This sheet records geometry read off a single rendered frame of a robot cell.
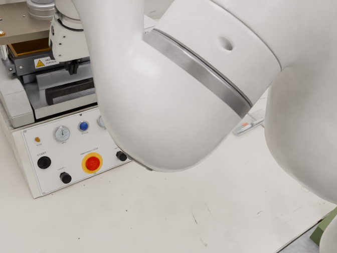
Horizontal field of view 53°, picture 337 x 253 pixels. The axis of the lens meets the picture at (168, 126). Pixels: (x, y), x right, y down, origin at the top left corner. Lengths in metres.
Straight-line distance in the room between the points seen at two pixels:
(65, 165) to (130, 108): 0.72
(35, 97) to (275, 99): 0.67
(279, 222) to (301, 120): 0.68
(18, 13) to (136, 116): 0.78
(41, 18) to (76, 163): 0.38
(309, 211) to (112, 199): 0.55
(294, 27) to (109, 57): 0.13
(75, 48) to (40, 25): 0.16
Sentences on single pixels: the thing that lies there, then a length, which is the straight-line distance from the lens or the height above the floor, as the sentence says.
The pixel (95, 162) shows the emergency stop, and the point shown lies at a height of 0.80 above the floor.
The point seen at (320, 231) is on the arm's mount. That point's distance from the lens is 0.96.
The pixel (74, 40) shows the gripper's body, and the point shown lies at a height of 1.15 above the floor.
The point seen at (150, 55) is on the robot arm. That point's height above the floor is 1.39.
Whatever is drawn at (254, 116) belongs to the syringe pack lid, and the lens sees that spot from 1.24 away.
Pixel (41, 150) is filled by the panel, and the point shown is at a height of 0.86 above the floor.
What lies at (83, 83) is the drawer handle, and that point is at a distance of 0.87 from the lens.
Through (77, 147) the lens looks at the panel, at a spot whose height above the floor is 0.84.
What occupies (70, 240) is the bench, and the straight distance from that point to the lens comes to 0.87.
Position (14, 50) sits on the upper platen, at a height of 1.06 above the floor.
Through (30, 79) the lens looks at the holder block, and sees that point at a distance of 0.95.
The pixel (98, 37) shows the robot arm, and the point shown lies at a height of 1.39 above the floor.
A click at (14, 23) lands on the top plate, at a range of 0.93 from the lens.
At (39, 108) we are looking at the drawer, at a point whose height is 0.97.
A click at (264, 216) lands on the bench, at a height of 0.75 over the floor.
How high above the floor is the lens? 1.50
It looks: 41 degrees down
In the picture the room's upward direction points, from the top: 9 degrees clockwise
